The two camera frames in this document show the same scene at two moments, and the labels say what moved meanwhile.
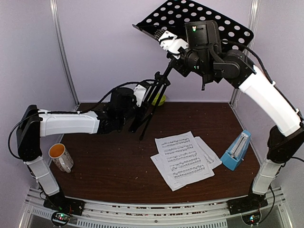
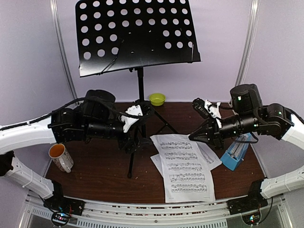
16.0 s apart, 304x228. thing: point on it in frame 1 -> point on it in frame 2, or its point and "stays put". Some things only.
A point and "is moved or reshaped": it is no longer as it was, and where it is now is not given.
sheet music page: [184, 160] is moved or reshaped
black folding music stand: [169, 21] -> [118, 36]
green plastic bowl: [162, 101] stays put
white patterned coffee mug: [61, 157] stays put
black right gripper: [181, 68] -> [213, 137]
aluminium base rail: [157, 214] stays put
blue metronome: [232, 157] stays put
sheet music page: [213, 160] stays put
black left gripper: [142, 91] -> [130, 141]
